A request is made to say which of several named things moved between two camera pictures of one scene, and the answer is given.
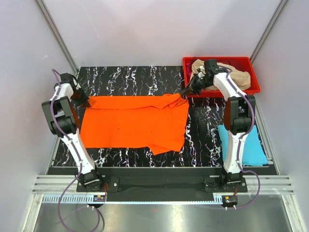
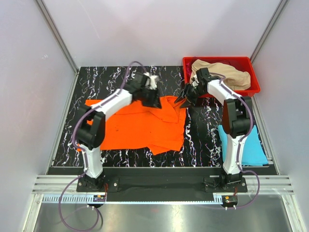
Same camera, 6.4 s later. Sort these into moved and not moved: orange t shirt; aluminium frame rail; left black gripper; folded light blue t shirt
Moved: left black gripper
Not moved: orange t shirt; folded light blue t shirt; aluminium frame rail
